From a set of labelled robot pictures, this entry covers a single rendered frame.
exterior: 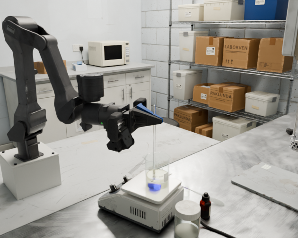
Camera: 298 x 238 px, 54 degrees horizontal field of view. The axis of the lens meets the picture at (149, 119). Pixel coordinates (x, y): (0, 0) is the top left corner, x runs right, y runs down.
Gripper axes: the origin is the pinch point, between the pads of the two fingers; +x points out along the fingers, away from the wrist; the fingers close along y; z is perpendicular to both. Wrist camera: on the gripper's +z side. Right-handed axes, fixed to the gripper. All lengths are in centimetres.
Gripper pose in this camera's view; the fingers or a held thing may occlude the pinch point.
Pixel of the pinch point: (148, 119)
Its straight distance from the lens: 70.2
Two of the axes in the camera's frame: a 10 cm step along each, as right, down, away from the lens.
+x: 9.4, 1.0, -3.3
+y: -3.5, 2.9, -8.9
